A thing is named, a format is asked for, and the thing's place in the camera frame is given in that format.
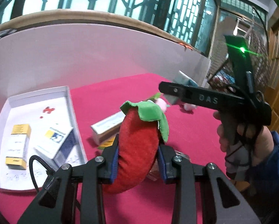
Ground red plush chili pepper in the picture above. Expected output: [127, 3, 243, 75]
[103, 101, 169, 194]

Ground navy white medicine box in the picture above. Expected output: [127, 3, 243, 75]
[34, 124, 77, 169]

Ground yellow white barcode box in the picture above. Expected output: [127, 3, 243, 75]
[5, 124, 31, 170]

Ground blue sleeve forearm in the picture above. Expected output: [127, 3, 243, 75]
[243, 131, 279, 216]

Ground person's right hand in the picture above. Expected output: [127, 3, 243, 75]
[213, 111, 274, 181]

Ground orange yellow qr box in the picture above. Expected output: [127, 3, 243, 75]
[98, 135, 116, 151]

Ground teal white tissue pack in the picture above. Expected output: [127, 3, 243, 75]
[164, 70, 198, 105]

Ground red cigarette box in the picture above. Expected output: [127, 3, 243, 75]
[146, 150, 192, 183]

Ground long white beige box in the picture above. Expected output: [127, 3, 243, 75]
[90, 111, 125, 145]

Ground white plush toy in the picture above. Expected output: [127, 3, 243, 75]
[154, 98, 198, 113]

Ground green snack packet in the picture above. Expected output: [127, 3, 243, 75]
[146, 93, 162, 102]

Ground red velvet tablecloth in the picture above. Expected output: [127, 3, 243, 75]
[0, 74, 225, 223]

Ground white cardboard tray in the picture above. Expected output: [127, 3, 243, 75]
[0, 86, 87, 192]

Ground black cable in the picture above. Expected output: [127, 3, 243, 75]
[28, 155, 55, 193]

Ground bamboo rail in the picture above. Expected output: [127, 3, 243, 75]
[0, 9, 194, 50]

